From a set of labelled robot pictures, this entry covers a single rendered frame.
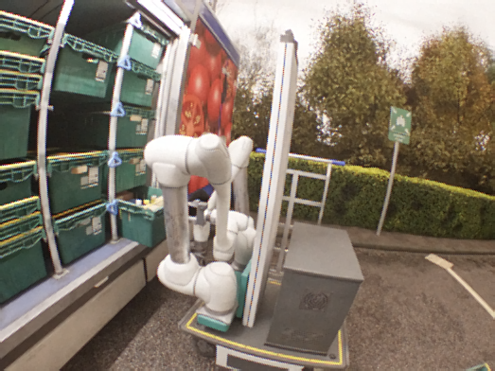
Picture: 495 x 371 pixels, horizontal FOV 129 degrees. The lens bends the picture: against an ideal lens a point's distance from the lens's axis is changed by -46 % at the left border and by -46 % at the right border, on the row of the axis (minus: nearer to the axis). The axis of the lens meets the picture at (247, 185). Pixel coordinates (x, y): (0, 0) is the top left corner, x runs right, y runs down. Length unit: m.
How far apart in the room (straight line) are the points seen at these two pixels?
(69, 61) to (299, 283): 1.38
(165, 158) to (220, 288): 0.59
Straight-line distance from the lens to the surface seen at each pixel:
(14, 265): 1.10
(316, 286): 0.94
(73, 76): 1.15
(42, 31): 1.07
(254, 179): 3.70
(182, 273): 1.02
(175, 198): 0.83
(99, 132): 1.45
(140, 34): 1.52
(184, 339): 1.64
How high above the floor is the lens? 1.30
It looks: 12 degrees down
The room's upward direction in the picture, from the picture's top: 7 degrees clockwise
